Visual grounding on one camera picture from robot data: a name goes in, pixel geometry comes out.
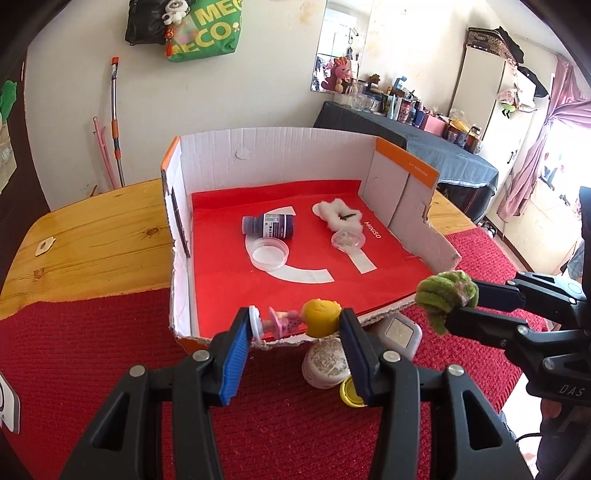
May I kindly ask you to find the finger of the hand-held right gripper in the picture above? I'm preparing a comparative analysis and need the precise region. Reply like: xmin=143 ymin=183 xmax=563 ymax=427
xmin=445 ymin=308 xmax=570 ymax=371
xmin=475 ymin=271 xmax=586 ymax=320

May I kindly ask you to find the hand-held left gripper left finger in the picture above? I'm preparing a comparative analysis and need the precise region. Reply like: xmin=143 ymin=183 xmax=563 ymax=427
xmin=60 ymin=307 xmax=254 ymax=480

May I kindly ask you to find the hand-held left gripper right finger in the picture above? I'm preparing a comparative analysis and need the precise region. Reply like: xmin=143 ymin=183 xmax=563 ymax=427
xmin=339 ymin=307 xmax=532 ymax=480

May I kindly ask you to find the cream round jar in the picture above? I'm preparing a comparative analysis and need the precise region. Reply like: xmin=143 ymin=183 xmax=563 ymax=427
xmin=301 ymin=337 xmax=350 ymax=389

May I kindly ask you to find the yellow plastic cap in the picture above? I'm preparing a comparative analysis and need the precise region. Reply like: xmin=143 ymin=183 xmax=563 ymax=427
xmin=339 ymin=376 xmax=370 ymax=408

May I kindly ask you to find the grey-brown square case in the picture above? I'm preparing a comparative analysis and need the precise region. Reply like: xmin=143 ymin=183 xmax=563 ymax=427
xmin=372 ymin=315 xmax=423 ymax=361

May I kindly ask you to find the yellow-haired doll figure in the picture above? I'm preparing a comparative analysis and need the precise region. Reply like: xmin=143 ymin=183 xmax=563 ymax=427
xmin=248 ymin=299 xmax=343 ymax=339

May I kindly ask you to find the green plush scrunchie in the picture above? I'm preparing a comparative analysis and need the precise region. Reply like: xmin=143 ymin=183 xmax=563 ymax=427
xmin=416 ymin=271 xmax=480 ymax=335

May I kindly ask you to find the clear round plastic lid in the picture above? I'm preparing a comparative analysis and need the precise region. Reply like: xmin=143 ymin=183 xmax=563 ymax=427
xmin=250 ymin=237 xmax=290 ymax=271

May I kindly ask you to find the small clear plastic box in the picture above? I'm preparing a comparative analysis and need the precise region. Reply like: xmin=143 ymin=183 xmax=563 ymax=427
xmin=331 ymin=229 xmax=367 ymax=252

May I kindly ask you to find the dark blue bottle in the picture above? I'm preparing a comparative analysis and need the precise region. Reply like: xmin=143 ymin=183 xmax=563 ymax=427
xmin=241 ymin=212 xmax=295 ymax=240

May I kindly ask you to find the white fluffy star hair clip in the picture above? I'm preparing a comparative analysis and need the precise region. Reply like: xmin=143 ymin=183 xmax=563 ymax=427
xmin=318 ymin=198 xmax=365 ymax=234

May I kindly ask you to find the orange and white cardboard box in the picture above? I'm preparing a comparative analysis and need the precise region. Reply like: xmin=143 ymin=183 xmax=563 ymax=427
xmin=161 ymin=126 xmax=462 ymax=354

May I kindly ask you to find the person's right forearm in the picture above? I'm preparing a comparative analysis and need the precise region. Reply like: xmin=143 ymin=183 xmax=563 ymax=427
xmin=536 ymin=413 xmax=591 ymax=480

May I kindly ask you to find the person's right hand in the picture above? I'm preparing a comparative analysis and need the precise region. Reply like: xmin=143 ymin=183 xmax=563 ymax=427
xmin=541 ymin=398 xmax=571 ymax=421

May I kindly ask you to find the red knitted blanket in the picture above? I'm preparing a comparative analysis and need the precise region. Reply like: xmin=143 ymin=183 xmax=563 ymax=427
xmin=0 ymin=226 xmax=559 ymax=480

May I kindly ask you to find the pink curtain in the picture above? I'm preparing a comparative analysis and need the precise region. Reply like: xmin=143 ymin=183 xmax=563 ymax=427
xmin=496 ymin=55 xmax=591 ymax=222

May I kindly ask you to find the dark grey tablecloth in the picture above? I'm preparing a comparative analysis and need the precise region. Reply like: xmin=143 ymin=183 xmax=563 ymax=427
xmin=313 ymin=100 xmax=500 ymax=222

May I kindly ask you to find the row of bottles and jars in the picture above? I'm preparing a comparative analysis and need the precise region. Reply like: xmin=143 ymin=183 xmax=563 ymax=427
xmin=351 ymin=74 xmax=485 ymax=153

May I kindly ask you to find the white cabinet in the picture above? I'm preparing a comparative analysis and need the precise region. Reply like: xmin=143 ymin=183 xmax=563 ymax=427
xmin=450 ymin=44 xmax=539 ymax=185

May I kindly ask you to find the black hanging garment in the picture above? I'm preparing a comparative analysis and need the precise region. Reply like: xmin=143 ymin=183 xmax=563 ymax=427
xmin=503 ymin=34 xmax=550 ymax=97

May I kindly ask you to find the white square device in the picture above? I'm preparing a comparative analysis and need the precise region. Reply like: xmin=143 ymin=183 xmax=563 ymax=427
xmin=0 ymin=373 xmax=21 ymax=435

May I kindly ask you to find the pink plastic hanger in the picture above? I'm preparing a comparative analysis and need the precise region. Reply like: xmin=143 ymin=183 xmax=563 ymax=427
xmin=92 ymin=116 xmax=118 ymax=190

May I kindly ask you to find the leopard print bag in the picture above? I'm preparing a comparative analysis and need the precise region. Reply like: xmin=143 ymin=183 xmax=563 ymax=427
xmin=466 ymin=27 xmax=515 ymax=61

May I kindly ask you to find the pink rabbit plush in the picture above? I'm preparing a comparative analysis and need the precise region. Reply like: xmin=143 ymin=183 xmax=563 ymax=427
xmin=322 ymin=55 xmax=356 ymax=93

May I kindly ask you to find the green tote bag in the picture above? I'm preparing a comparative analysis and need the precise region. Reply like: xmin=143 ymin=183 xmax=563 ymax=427
xmin=165 ymin=0 xmax=243 ymax=63

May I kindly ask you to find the pink round charm pouch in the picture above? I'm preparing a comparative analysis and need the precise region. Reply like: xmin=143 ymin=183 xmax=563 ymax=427
xmin=172 ymin=21 xmax=197 ymax=44

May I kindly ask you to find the black bag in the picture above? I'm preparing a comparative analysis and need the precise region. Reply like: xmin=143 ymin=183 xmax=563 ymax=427
xmin=124 ymin=0 xmax=169 ymax=46

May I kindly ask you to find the panda plush charm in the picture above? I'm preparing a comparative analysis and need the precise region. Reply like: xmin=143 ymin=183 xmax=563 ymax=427
xmin=161 ymin=0 xmax=188 ymax=25

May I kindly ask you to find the wall mirror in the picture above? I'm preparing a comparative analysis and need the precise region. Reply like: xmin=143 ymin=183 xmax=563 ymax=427
xmin=308 ymin=0 xmax=372 ymax=93

